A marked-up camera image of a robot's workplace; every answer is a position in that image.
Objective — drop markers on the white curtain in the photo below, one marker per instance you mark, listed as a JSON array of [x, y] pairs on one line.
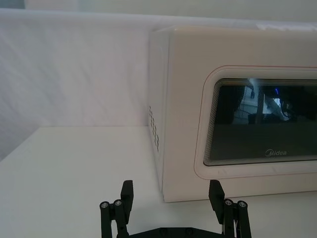
[[74, 69]]

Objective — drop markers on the white table cloth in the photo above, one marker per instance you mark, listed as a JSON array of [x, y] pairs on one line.
[[74, 178]]

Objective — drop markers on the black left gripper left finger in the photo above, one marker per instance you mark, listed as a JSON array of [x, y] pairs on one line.
[[126, 198]]

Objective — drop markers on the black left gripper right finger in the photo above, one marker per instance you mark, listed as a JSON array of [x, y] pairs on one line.
[[218, 198]]

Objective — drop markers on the cream microwave oven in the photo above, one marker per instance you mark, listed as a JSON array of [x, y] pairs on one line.
[[237, 116]]

